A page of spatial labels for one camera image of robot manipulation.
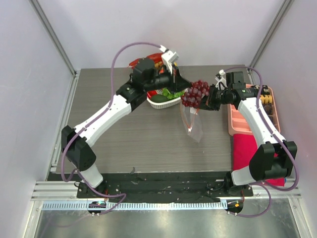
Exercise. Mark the white slotted cable duct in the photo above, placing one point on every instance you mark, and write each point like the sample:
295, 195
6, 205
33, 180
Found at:
93, 205

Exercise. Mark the red folded cloth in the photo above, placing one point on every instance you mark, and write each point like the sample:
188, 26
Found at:
245, 151

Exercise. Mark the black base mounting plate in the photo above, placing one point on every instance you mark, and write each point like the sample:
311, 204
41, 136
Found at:
167, 187

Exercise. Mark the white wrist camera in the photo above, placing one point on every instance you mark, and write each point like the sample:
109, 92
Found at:
168, 58
221, 81

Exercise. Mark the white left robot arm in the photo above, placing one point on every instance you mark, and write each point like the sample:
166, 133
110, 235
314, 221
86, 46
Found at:
77, 142

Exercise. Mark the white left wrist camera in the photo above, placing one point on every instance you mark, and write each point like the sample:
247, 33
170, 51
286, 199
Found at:
168, 58

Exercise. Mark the white plastic fruit basket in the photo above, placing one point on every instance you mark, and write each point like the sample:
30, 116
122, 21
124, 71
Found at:
164, 105

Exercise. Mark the pink plastic organizer tray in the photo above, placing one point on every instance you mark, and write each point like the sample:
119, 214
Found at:
238, 124

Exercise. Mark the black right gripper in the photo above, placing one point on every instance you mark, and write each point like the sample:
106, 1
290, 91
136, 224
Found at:
212, 97

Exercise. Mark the clear zip bag orange zipper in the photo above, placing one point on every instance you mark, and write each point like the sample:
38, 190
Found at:
192, 122

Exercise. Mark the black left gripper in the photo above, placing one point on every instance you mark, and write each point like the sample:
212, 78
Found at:
177, 83

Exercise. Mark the green lettuce toy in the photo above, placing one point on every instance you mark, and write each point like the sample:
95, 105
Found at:
171, 96

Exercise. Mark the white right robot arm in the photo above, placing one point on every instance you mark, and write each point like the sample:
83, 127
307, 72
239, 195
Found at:
247, 99

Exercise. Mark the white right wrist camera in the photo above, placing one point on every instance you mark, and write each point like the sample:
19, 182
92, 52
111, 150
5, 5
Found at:
221, 81

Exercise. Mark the purple grape bunch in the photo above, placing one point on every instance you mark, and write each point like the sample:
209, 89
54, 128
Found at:
194, 94

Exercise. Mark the aluminium frame rail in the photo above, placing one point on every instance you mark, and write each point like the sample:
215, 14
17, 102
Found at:
53, 36

